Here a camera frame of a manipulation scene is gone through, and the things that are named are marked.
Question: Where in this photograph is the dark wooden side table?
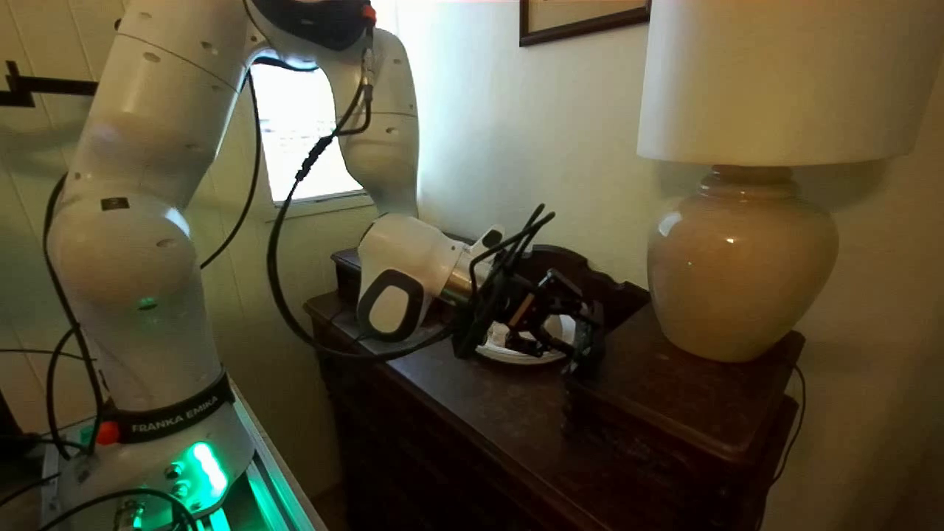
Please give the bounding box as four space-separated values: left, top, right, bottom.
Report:
307 250 801 531

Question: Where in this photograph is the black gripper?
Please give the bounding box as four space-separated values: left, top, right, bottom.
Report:
450 249 589 356

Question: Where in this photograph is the framed wall picture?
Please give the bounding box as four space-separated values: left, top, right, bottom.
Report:
519 0 651 47

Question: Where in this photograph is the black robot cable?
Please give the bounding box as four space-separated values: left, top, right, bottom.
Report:
37 56 454 467

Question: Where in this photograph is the cream ceramic table lamp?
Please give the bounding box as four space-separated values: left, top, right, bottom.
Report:
636 0 944 362

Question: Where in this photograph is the white plate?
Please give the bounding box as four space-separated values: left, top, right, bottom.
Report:
474 317 577 365

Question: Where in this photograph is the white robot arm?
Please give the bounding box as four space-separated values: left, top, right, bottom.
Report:
40 0 500 531

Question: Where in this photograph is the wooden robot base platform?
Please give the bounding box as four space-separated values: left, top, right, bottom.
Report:
37 399 325 531

